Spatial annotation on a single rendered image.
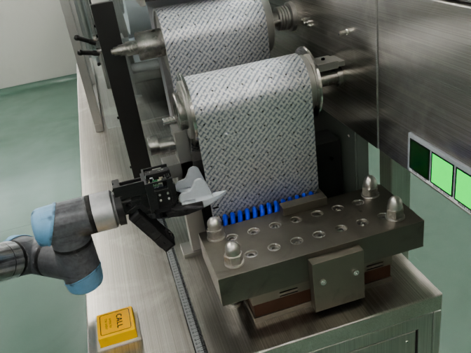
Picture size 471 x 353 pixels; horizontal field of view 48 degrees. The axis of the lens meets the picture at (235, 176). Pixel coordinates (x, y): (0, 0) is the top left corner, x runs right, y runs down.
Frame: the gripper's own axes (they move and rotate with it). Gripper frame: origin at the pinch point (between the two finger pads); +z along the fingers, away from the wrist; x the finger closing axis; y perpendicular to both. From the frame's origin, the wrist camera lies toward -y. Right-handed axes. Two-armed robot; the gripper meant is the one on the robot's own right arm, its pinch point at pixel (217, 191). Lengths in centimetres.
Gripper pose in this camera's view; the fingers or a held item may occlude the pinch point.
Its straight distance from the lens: 105.7
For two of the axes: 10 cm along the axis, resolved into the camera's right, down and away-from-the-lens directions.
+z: 9.5, -2.4, 1.8
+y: -1.3, -8.8, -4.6
